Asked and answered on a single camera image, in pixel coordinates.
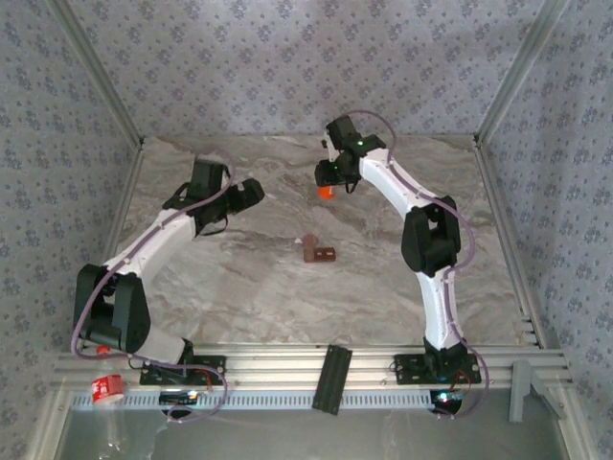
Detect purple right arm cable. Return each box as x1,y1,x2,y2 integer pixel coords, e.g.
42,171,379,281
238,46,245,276
342,109,490,422

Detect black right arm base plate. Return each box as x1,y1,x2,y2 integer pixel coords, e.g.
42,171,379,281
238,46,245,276
393,353,483,384

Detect grey corner bracket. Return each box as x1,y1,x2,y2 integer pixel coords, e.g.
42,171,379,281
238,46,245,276
508,359,569,424

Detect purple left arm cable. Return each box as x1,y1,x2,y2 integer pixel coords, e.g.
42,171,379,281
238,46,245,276
70,152,238,426

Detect small circuit board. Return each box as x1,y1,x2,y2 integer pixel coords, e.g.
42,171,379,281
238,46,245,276
159,390,200,404
429,389,466,414

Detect black rail bracket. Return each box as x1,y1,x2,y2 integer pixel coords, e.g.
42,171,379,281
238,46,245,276
311,343,354,417

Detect aluminium frame post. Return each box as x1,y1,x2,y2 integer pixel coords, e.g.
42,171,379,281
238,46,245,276
47,0,146,150
472,0,572,148

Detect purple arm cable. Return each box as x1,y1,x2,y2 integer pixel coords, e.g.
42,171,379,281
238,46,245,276
342,109,490,422
70,152,238,426

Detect clear plastic bottle red label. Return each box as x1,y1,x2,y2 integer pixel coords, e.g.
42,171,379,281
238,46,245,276
89,342,133,454

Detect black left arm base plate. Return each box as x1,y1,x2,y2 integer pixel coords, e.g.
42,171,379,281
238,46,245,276
139,354,227,386

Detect aluminium rail beam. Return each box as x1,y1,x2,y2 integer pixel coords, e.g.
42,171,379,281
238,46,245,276
50,342,574,414

